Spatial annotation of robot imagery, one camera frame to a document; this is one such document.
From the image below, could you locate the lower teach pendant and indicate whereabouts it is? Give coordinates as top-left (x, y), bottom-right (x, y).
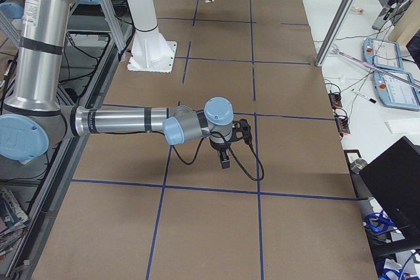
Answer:
top-left (373, 71), bottom-right (419, 111)

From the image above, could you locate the blue lanyard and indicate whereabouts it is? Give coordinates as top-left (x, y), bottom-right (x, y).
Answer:
top-left (364, 209), bottom-right (400, 237)

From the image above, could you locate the metal rod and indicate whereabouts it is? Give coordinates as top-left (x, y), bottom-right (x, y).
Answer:
top-left (332, 49), bottom-right (420, 90)

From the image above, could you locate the upper teach pendant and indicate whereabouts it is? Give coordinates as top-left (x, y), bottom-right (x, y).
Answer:
top-left (363, 37), bottom-right (404, 71)

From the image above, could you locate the black camera cable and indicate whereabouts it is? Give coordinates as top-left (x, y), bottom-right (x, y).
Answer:
top-left (171, 130), bottom-right (265, 182)

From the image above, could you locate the black laptop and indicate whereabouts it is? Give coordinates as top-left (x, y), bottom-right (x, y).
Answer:
top-left (360, 136), bottom-right (419, 239)

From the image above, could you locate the black marker pen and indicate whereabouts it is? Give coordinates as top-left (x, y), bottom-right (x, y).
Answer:
top-left (352, 89), bottom-right (377, 104)

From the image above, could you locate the white foam block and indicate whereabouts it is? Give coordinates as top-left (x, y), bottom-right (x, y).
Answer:
top-left (385, 118), bottom-right (420, 134)

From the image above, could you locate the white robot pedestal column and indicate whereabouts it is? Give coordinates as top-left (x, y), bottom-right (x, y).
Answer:
top-left (127, 0), bottom-right (177, 73)

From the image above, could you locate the stack of magazines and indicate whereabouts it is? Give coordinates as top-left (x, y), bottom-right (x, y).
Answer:
top-left (1, 186), bottom-right (29, 259)

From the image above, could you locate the aluminium frame post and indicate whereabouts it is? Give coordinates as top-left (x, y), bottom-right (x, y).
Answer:
top-left (315, 0), bottom-right (355, 67)

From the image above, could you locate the teach pendant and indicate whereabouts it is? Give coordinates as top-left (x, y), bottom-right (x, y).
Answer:
top-left (363, 37), bottom-right (404, 71)
top-left (373, 71), bottom-right (419, 111)

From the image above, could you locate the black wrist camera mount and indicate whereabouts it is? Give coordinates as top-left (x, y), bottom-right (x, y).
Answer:
top-left (227, 119), bottom-right (253, 146)

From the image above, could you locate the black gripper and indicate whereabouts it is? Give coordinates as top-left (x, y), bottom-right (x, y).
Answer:
top-left (209, 139), bottom-right (230, 169)

